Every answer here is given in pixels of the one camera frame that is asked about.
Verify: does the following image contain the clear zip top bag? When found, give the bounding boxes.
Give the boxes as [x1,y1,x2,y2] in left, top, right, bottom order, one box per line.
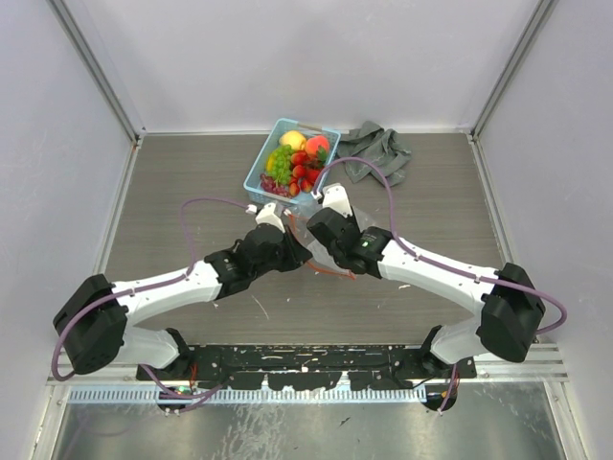
[284,202,376,279]

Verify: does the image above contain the blue plastic basket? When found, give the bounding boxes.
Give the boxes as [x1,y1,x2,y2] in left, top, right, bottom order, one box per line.
[243,118,341,206]

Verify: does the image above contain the yellow apple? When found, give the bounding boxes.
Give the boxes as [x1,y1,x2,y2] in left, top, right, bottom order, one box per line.
[279,130,307,151]

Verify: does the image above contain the orange peach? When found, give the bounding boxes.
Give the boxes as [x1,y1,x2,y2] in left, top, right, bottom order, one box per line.
[304,135,329,156]

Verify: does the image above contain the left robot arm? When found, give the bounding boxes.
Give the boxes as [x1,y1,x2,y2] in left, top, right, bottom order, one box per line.
[53,223,312,380]

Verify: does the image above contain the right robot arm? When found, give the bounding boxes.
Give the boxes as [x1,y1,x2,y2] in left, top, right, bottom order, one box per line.
[306,208,545,378]

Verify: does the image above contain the purple grape bunch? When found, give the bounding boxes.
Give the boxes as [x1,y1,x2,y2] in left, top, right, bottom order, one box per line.
[260,173,290,198]

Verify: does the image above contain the green grape bunch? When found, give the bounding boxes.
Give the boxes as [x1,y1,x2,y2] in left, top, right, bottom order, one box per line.
[268,147,294,177]

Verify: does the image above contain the red strawberry cluster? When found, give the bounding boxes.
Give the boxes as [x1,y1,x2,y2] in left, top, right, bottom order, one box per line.
[287,147,329,197]

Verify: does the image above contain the yellow banana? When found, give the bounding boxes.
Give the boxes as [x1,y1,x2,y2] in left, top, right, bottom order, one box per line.
[265,150,277,173]

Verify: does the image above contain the grey crumpled cloth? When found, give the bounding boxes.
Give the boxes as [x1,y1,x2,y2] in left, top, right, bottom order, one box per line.
[337,121,412,187]

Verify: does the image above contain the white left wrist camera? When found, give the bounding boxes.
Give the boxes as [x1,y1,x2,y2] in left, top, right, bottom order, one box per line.
[245,202,287,238]

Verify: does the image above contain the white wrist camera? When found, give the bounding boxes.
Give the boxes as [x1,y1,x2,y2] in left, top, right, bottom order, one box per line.
[311,183,353,218]
[245,202,287,238]

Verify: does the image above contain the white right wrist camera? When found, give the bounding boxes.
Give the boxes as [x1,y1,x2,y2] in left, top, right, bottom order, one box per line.
[311,183,353,218]

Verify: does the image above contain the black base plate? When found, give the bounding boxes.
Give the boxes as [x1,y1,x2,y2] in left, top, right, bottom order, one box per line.
[153,345,451,391]

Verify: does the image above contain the aluminium frame rail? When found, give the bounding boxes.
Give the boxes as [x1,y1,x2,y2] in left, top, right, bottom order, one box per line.
[522,343,569,382]

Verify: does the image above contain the blue slotted cable duct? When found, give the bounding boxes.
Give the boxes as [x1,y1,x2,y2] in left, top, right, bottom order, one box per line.
[67,385,426,404]

